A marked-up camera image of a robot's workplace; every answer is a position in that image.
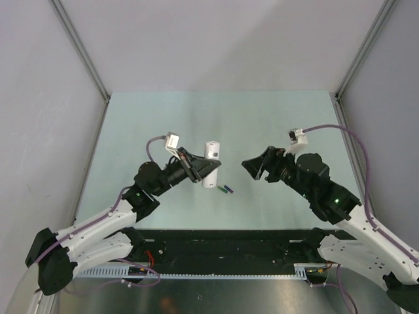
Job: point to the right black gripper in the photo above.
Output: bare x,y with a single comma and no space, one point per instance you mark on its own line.
270,160

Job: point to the blue purple AAA battery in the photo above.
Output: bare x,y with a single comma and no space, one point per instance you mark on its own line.
228,189

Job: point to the aluminium frame post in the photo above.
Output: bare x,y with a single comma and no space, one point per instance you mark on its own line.
372,35
79,47

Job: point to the green AAA battery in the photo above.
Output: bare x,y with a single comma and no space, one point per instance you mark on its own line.
223,189

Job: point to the left aluminium frame post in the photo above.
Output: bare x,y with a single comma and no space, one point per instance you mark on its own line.
79,47

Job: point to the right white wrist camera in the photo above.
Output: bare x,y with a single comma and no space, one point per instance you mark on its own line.
298,141

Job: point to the white remote control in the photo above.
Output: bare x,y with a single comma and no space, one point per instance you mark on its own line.
211,153

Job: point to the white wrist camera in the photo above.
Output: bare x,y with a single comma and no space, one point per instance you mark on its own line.
171,143
298,141

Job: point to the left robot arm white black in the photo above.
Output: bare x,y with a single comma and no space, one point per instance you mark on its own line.
110,235

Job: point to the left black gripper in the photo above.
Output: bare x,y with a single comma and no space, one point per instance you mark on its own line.
196,167

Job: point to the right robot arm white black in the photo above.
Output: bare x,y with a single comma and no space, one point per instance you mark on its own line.
377,254

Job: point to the grey slotted cable duct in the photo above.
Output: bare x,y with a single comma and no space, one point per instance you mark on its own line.
125,271

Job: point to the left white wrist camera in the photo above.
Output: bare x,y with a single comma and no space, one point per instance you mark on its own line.
171,143

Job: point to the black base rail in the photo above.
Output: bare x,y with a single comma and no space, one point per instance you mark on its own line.
230,251

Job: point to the right aluminium frame post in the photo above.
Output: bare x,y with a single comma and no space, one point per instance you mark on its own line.
372,35

